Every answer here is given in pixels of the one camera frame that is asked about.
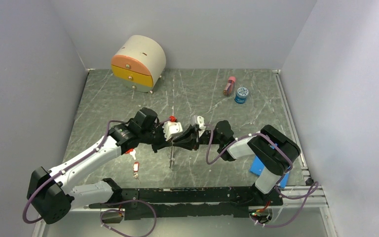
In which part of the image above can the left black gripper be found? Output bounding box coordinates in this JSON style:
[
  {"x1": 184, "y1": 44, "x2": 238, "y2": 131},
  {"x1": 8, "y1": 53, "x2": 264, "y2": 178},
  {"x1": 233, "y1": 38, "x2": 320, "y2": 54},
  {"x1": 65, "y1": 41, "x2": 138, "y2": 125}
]
[{"x1": 140, "y1": 121, "x2": 174, "y2": 153}]

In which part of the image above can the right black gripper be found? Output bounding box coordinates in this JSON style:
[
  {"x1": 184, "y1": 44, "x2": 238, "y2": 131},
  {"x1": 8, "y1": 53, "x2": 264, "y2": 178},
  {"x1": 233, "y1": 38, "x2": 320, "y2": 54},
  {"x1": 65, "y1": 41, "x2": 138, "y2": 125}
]
[{"x1": 173, "y1": 124, "x2": 223, "y2": 151}]

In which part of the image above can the key with red tag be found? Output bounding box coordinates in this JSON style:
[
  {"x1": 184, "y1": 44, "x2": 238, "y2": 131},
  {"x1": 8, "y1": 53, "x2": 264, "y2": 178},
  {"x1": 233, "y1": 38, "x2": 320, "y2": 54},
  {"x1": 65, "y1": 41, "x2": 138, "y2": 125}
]
[{"x1": 125, "y1": 149, "x2": 137, "y2": 160}]

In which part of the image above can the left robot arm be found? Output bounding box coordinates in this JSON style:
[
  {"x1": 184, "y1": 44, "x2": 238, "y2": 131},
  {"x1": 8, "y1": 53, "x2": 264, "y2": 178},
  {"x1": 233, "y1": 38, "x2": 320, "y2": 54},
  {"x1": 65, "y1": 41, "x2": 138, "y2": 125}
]
[{"x1": 23, "y1": 108, "x2": 183, "y2": 224}]

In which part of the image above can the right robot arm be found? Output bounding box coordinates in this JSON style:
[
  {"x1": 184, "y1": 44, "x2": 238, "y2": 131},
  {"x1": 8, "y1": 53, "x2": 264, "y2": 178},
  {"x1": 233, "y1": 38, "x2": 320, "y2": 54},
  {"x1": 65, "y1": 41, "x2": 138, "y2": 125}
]
[{"x1": 172, "y1": 120, "x2": 301, "y2": 205}]

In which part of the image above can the key with red label fob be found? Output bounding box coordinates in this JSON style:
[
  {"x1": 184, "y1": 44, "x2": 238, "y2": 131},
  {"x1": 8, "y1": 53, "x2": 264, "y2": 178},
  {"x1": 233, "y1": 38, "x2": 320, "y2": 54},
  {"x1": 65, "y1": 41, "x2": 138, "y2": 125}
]
[{"x1": 133, "y1": 161, "x2": 140, "y2": 179}]

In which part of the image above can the pink capped brown vial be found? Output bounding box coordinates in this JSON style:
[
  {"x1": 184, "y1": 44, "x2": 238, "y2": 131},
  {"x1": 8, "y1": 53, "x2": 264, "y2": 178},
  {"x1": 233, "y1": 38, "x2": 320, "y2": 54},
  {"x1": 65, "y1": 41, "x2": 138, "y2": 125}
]
[{"x1": 223, "y1": 76, "x2": 236, "y2": 97}]

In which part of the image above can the blue round tin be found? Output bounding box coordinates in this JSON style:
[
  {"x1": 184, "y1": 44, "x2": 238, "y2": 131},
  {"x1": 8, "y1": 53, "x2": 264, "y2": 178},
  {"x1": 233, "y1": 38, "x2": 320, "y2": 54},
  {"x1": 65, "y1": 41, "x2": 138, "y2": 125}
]
[{"x1": 234, "y1": 87, "x2": 249, "y2": 104}]

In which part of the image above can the blue foam sheet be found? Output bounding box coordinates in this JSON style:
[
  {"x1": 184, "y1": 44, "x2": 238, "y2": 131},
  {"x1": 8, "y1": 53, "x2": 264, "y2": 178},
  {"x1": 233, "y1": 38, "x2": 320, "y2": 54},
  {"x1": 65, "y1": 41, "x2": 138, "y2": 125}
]
[{"x1": 250, "y1": 145, "x2": 290, "y2": 194}]

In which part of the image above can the round beige drawer box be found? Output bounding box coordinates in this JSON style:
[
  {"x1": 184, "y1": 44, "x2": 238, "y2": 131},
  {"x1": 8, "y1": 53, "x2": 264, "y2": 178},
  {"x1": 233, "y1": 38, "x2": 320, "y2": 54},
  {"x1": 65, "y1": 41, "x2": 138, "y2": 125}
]
[{"x1": 111, "y1": 35, "x2": 166, "y2": 94}]

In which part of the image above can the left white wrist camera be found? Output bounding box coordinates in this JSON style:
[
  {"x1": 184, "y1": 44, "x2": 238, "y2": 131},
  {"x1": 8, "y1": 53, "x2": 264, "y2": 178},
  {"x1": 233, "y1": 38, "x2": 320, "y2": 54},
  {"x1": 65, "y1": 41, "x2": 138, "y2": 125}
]
[{"x1": 162, "y1": 116, "x2": 183, "y2": 141}]

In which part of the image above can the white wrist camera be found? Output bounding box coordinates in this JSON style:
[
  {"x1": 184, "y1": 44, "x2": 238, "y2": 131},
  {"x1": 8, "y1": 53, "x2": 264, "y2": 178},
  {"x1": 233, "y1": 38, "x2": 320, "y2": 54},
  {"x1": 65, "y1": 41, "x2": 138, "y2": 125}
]
[
  {"x1": 191, "y1": 115, "x2": 206, "y2": 131},
  {"x1": 162, "y1": 116, "x2": 183, "y2": 141}
]

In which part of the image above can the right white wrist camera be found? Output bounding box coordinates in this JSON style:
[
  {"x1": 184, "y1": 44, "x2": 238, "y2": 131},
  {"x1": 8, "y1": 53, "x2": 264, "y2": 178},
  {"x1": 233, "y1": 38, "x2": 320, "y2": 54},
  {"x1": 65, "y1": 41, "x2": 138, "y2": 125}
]
[{"x1": 191, "y1": 115, "x2": 206, "y2": 131}]

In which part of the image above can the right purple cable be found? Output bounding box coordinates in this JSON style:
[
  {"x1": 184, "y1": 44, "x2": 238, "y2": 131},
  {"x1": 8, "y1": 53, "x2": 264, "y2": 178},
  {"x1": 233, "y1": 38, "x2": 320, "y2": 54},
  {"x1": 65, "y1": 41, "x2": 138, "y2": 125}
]
[{"x1": 206, "y1": 123, "x2": 320, "y2": 229}]

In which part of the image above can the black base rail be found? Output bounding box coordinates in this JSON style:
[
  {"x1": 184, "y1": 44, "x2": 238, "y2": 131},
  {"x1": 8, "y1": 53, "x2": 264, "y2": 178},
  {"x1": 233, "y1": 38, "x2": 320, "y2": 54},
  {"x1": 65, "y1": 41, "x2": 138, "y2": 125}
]
[{"x1": 89, "y1": 186, "x2": 283, "y2": 220}]

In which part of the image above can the aluminium frame rail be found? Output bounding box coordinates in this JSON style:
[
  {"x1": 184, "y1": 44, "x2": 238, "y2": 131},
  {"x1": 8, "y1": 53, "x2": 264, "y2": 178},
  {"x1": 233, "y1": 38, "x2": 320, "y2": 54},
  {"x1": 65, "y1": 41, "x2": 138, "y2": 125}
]
[{"x1": 40, "y1": 186, "x2": 330, "y2": 213}]

